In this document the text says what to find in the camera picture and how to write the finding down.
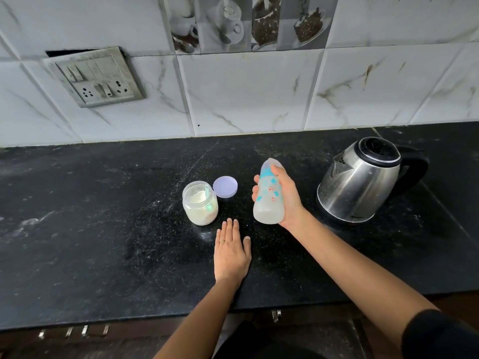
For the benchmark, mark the person's left hand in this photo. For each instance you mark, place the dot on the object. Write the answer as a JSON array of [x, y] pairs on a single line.
[[231, 257]]

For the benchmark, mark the grey wall switch socket panel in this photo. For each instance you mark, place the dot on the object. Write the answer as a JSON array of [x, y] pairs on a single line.
[[97, 78]]

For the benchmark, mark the dark wooden base cabinet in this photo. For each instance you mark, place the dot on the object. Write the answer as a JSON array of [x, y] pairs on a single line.
[[112, 342]]

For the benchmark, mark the blue measuring spoon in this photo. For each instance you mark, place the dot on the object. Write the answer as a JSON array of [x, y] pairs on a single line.
[[206, 192]]

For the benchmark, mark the clear printed baby bottle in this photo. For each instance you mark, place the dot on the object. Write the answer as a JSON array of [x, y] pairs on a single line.
[[268, 205]]

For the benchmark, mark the lilac round jar lid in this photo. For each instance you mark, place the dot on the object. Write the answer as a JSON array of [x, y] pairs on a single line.
[[225, 186]]

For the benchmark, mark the black trousers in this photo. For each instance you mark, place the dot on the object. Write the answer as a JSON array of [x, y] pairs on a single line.
[[262, 345]]

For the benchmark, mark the black shirt sleeve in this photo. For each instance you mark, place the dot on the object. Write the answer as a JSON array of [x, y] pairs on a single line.
[[441, 336]]

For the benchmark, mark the person's right forearm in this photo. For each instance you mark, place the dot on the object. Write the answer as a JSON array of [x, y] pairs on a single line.
[[355, 276]]

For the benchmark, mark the clear milk powder jar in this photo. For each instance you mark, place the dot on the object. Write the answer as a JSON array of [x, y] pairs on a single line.
[[200, 211]]

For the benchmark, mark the steel electric kettle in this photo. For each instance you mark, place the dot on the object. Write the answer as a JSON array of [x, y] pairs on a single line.
[[359, 186]]

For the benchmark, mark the person's right hand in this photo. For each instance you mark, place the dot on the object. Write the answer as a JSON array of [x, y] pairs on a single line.
[[290, 199]]

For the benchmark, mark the person's left forearm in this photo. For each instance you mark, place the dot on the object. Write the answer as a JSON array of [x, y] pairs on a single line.
[[198, 321]]

